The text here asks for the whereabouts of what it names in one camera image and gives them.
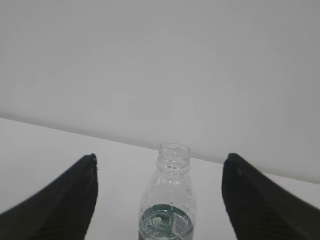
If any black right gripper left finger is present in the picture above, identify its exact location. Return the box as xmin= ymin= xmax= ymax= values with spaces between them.
xmin=0 ymin=153 xmax=98 ymax=240

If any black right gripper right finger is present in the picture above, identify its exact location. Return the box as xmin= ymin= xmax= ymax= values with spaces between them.
xmin=221 ymin=153 xmax=320 ymax=240

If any clear bottle green label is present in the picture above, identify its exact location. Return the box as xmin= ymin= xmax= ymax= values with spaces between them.
xmin=138 ymin=142 xmax=197 ymax=240

